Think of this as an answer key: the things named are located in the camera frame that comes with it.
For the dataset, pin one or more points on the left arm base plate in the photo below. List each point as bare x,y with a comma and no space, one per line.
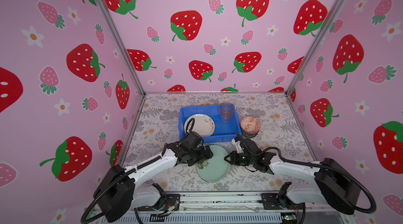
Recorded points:
169,202

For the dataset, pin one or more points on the cream floral plate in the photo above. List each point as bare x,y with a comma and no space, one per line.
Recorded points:
202,124

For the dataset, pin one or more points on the pale green flower plate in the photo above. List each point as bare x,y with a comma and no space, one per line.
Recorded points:
216,168

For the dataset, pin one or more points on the orange patterned bowl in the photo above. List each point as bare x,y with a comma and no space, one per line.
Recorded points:
250,126

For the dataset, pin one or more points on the blue plastic bin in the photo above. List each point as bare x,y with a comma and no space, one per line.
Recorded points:
224,132

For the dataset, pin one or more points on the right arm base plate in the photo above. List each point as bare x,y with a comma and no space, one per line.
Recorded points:
271,201

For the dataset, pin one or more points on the pink clear glass cup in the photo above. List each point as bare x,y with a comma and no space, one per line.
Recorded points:
226,111

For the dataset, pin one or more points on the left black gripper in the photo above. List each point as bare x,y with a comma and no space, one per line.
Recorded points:
203,155

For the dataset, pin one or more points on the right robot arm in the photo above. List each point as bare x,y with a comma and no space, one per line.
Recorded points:
325,182

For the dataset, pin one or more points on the aluminium front rail frame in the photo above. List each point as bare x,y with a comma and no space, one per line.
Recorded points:
233,207

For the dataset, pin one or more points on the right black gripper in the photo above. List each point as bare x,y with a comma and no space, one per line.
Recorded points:
232,158

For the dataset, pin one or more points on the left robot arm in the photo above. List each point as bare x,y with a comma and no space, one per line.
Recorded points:
115,194

